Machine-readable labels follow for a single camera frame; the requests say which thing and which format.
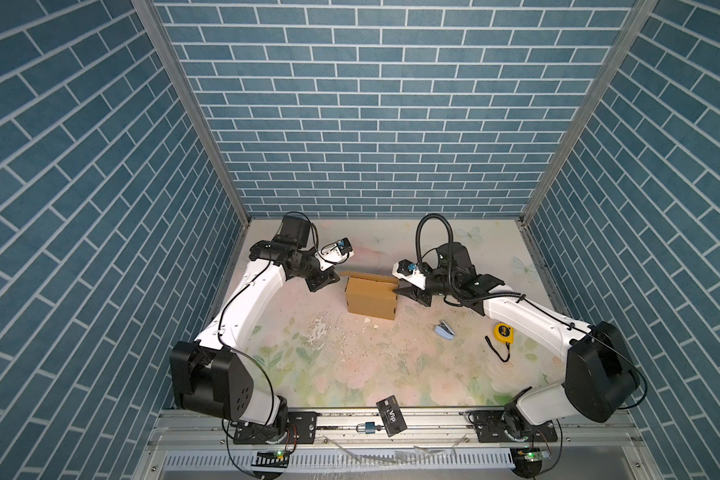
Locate aluminium front rail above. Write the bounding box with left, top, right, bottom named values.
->
left=148, top=407, right=644, bottom=450

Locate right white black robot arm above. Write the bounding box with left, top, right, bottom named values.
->
left=392, top=242, right=641, bottom=429

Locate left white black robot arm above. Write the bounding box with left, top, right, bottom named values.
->
left=169, top=212, right=353, bottom=427

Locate light blue stapler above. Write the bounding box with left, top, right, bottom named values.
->
left=434, top=321, right=455, bottom=340

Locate white perforated cable duct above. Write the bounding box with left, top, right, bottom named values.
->
left=163, top=448, right=515, bottom=474

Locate yellow tape measure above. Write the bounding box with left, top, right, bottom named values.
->
left=484, top=323, right=514, bottom=363

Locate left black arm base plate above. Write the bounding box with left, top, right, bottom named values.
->
left=232, top=410, right=318, bottom=446

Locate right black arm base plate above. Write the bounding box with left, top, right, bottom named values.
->
left=464, top=408, right=559, bottom=443

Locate small blue connector on rail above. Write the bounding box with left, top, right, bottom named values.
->
left=356, top=421, right=379, bottom=434

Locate brown cardboard box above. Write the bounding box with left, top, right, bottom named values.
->
left=340, top=271, right=399, bottom=321

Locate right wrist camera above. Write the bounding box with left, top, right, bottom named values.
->
left=392, top=259, right=427, bottom=290

